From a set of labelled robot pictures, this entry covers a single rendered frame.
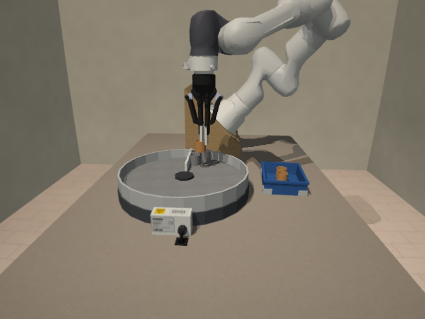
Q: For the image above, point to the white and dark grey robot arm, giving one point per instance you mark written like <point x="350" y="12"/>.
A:
<point x="211" y="34"/>

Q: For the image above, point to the bronze bushing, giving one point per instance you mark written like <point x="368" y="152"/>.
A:
<point x="200" y="146"/>
<point x="282" y="175"/>
<point x="280" y="168"/>

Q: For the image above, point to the blue open crate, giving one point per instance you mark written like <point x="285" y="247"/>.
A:
<point x="295" y="185"/>

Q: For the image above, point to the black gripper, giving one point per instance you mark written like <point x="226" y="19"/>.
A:
<point x="203" y="94"/>

